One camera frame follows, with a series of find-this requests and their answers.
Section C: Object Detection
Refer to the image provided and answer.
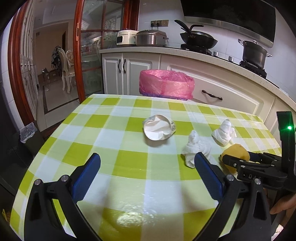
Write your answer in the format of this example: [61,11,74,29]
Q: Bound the dark stock pot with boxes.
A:
[238,39,272,69]

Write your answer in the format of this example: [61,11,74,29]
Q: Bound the yellow sponge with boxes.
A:
[219,144,250,162]

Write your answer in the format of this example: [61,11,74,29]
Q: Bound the black wok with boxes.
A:
[174,20,218,49]

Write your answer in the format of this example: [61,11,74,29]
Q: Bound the white tissue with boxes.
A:
[212,118,237,146]
[181,130,211,168]

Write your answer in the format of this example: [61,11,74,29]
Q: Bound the red wooden door frame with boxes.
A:
[8,1,140,126]

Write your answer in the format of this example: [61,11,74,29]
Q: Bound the pink-lined trash bin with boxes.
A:
[139,69,195,100]

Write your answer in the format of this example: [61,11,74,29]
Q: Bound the white dining chair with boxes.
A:
[58,48,75,94]

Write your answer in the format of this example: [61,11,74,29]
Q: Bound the white kitchen cabinets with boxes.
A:
[99,47,295,140]

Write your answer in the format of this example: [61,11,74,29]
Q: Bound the white rice cooker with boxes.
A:
[116,29,138,47]

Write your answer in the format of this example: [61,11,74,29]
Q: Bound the green checked tablecloth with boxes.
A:
[10,94,281,240]

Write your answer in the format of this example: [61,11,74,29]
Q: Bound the gas stove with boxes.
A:
[173,43,280,88]

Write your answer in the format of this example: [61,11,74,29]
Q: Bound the black range hood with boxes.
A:
[181,0,276,48]

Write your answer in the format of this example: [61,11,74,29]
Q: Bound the white paper cup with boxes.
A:
[142,114,176,141]

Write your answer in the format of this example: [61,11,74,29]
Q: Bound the person's right hand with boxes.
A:
[269,194,296,227]

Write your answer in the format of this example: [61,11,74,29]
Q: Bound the silver rice cooker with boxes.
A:
[135,30,168,47]

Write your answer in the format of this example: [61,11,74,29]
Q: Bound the wall power outlet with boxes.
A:
[151,20,169,28]

